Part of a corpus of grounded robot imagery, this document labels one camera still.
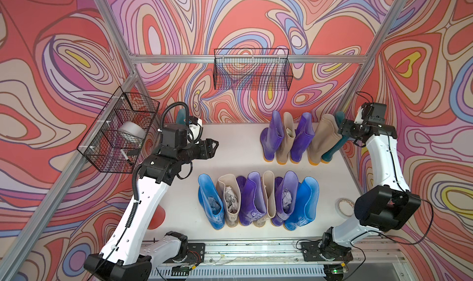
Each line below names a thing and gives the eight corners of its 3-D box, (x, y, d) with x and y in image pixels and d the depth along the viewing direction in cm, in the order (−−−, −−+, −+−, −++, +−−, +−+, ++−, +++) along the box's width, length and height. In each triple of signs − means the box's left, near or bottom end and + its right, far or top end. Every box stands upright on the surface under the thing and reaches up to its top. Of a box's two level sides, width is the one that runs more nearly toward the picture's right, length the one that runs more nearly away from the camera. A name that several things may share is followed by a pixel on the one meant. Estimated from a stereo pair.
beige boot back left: (274, 167, 102) (283, 136, 81) (275, 144, 112) (284, 111, 92) (283, 169, 101) (295, 137, 81) (284, 145, 112) (294, 112, 91)
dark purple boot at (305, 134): (289, 166, 102) (302, 135, 82) (289, 144, 112) (300, 111, 92) (300, 167, 101) (315, 136, 81) (298, 145, 111) (311, 112, 91)
